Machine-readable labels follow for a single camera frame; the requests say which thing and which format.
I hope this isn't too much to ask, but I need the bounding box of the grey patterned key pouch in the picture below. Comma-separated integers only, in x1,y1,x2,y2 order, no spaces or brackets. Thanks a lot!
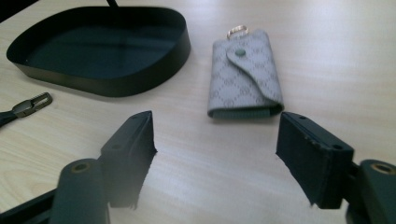
206,24,285,119

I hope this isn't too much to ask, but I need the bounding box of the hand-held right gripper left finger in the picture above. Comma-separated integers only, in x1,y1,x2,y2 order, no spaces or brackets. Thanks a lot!
100,110,158,210

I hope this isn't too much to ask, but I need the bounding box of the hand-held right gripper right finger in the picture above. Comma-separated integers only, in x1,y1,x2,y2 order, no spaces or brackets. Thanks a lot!
276,111,355,210

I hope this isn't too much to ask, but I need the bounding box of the black key stand with tray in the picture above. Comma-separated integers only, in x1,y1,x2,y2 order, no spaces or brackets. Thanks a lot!
6,0,191,98

